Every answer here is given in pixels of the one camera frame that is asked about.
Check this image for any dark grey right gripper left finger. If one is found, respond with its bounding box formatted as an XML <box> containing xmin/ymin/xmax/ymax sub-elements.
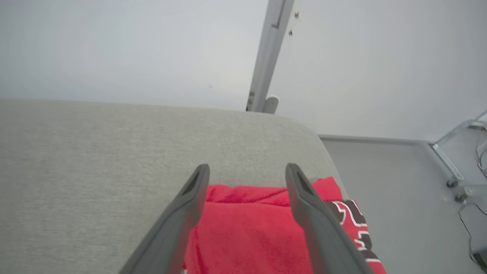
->
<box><xmin>118</xmin><ymin>164</ymin><xmax>211</xmax><ymax>274</ymax></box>

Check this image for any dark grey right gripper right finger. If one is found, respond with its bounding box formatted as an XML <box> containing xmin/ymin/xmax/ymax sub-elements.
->
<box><xmin>285</xmin><ymin>163</ymin><xmax>376</xmax><ymax>274</ymax></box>

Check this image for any red basketball jersey number 23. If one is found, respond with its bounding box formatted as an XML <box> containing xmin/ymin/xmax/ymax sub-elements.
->
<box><xmin>183</xmin><ymin>176</ymin><xmax>387</xmax><ymax>274</ymax></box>

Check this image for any grey fabric sofa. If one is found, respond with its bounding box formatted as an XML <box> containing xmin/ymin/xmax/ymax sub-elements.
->
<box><xmin>0</xmin><ymin>98</ymin><xmax>349</xmax><ymax>274</ymax></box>

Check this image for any grey skirting board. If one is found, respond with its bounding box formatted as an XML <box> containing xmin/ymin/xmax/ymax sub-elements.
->
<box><xmin>318</xmin><ymin>134</ymin><xmax>435</xmax><ymax>145</ymax></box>

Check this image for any thin black floor cable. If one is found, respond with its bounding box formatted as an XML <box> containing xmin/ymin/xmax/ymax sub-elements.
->
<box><xmin>458</xmin><ymin>201</ymin><xmax>487</xmax><ymax>272</ymax></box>

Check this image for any silver metal frame with casters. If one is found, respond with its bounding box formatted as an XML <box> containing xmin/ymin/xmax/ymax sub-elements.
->
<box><xmin>429</xmin><ymin>110</ymin><xmax>487</xmax><ymax>203</ymax></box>

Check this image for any thin white floor cable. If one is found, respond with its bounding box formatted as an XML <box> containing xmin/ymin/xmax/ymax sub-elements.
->
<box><xmin>475</xmin><ymin>140</ymin><xmax>487</xmax><ymax>179</ymax></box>

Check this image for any grey metal post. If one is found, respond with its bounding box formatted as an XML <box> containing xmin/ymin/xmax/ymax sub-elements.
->
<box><xmin>246</xmin><ymin>0</ymin><xmax>296</xmax><ymax>115</ymax></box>

